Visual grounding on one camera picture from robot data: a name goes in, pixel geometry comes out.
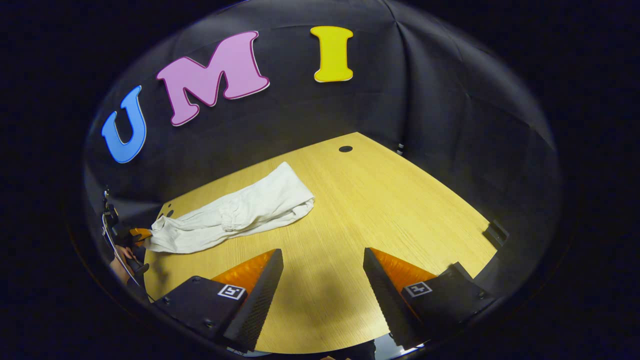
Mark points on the black table bracket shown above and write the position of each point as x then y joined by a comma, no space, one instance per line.
496,233

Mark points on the white jeans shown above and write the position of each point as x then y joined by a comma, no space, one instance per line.
240,212

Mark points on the black backdrop cloth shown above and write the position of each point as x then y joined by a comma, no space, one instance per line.
300,110

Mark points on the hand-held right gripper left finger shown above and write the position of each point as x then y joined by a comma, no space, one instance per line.
260,300

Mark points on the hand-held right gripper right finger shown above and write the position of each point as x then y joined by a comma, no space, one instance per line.
385,300

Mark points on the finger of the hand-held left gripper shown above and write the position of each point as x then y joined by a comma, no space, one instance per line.
141,234

